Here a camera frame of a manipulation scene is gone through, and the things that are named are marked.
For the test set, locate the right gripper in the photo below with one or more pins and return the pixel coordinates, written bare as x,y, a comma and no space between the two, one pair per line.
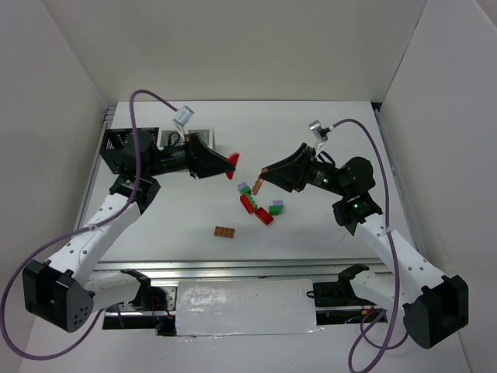
307,168

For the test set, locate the green and purple lego pair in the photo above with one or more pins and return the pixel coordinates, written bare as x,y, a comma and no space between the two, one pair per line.
276,208

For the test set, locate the black slotted container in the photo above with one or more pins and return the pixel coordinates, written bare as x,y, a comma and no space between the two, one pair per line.
116,149

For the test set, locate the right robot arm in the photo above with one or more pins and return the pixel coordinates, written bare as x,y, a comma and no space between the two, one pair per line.
431,304

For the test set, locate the small orange lego brick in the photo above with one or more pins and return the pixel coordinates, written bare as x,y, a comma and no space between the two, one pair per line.
257,186

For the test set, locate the orange lego plate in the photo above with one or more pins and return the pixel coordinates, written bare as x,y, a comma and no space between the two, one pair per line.
224,232

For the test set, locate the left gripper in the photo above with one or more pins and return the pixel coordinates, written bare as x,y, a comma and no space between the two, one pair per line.
194,156

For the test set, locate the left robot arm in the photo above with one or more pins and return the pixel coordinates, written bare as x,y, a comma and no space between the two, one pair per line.
59,289

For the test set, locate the white slotted container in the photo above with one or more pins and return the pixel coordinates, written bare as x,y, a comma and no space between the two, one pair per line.
202,138

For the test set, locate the purple and green lego stack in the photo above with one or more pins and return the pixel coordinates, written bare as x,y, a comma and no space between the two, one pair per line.
244,188

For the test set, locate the red and green lego stack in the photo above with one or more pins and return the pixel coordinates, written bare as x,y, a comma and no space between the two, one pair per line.
248,203

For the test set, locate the aluminium rail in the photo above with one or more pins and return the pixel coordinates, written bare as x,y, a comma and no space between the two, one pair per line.
239,269

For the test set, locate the white foil cover panel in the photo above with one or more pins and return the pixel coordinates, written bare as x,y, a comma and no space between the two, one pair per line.
261,307

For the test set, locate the red curved lego brick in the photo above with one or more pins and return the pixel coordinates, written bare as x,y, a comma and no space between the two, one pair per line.
233,160

